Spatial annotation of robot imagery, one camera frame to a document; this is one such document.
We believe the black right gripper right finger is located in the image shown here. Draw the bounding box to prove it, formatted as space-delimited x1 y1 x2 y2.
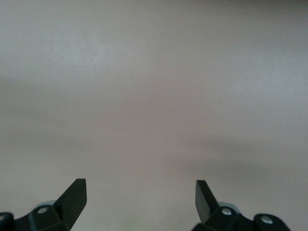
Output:
192 180 290 231

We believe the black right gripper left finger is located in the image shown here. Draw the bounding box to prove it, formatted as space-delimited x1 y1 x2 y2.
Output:
0 178 88 231

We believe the brown table cover sheet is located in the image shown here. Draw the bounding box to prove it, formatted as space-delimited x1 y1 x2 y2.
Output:
0 0 308 231

